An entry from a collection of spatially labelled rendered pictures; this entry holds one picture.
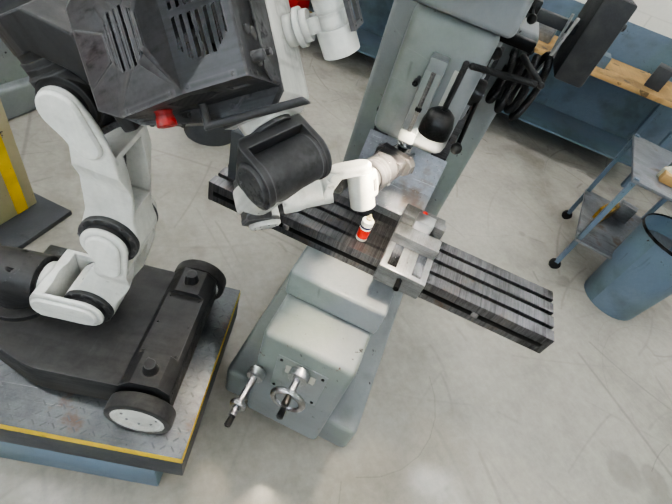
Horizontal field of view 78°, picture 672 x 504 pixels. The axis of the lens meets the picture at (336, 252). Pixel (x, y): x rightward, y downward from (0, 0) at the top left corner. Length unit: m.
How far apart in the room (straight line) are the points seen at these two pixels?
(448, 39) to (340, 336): 0.90
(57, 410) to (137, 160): 0.88
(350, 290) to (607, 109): 4.75
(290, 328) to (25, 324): 0.81
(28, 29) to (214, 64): 0.38
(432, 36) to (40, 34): 0.74
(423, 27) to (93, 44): 0.65
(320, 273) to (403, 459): 1.06
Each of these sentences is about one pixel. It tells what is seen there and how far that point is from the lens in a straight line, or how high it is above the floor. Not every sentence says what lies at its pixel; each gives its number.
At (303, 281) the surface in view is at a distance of 1.34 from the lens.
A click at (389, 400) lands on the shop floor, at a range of 2.17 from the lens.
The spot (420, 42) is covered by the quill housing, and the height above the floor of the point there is 1.56.
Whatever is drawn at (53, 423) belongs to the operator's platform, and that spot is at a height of 0.40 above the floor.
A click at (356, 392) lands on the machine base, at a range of 1.90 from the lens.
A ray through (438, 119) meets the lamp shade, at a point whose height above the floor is 1.47.
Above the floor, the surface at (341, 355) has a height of 0.72.
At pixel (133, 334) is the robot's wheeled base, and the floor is 0.57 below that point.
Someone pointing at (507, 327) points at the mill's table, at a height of 0.88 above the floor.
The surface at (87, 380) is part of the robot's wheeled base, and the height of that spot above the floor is 0.56.
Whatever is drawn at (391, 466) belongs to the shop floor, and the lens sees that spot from 2.06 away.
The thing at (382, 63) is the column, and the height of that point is 1.31.
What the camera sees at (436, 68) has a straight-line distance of 1.02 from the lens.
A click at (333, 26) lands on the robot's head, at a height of 1.62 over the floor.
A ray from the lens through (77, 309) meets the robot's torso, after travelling 1.41.
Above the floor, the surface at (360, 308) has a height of 0.82.
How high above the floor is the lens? 1.85
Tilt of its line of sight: 45 degrees down
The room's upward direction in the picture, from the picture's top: 21 degrees clockwise
